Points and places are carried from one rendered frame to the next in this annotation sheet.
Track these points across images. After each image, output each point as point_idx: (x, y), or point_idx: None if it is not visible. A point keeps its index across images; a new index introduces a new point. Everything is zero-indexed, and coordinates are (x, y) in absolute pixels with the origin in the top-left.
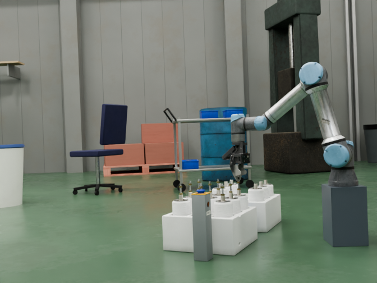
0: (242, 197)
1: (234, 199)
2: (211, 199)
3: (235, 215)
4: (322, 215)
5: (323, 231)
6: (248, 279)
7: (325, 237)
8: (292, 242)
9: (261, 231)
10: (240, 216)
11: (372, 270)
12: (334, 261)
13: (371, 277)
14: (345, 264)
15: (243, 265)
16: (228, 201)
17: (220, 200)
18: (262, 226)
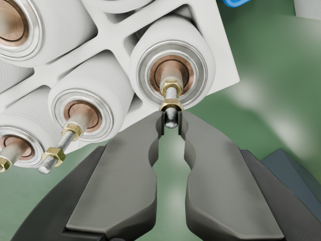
0: (155, 108)
1: (83, 139)
2: (0, 57)
3: (71, 144)
4: (303, 184)
5: (282, 163)
6: (44, 185)
7: (269, 161)
8: (223, 126)
9: (294, 0)
10: (90, 142)
11: (163, 231)
12: (165, 205)
13: (144, 235)
14: (165, 213)
15: (67, 154)
16: (27, 167)
17: (16, 130)
18: (305, 7)
